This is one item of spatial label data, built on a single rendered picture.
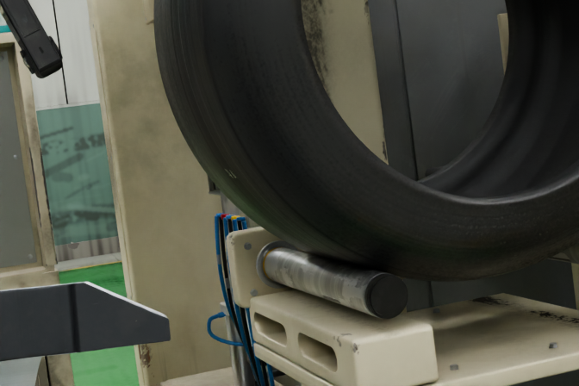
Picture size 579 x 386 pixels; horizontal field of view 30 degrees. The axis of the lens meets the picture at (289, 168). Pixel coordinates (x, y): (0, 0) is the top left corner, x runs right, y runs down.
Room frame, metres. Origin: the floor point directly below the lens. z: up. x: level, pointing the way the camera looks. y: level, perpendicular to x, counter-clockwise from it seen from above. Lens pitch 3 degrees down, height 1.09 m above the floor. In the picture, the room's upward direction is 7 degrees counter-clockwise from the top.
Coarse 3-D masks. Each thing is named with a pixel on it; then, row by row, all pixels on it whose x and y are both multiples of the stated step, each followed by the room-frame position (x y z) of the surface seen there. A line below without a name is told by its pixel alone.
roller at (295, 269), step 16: (272, 256) 1.34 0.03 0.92; (288, 256) 1.30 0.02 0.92; (304, 256) 1.26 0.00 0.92; (272, 272) 1.33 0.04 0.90; (288, 272) 1.27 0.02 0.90; (304, 272) 1.22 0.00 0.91; (320, 272) 1.18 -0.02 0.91; (336, 272) 1.14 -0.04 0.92; (352, 272) 1.10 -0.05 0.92; (368, 272) 1.08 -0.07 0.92; (384, 272) 1.06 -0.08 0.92; (304, 288) 1.23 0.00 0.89; (320, 288) 1.17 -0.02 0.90; (336, 288) 1.12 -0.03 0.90; (352, 288) 1.08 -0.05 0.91; (368, 288) 1.05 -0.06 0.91; (384, 288) 1.05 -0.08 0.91; (400, 288) 1.05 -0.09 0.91; (352, 304) 1.09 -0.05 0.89; (368, 304) 1.05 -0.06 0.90; (384, 304) 1.05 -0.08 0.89; (400, 304) 1.05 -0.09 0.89
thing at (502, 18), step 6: (498, 18) 1.66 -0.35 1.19; (504, 18) 1.66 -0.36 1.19; (498, 24) 1.66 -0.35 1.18; (504, 24) 1.66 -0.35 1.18; (504, 30) 1.66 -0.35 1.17; (504, 36) 1.66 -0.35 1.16; (504, 42) 1.66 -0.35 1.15; (504, 48) 1.66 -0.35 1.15; (504, 54) 1.66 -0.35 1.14; (504, 60) 1.66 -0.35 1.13; (504, 66) 1.66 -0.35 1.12; (504, 72) 1.66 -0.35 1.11
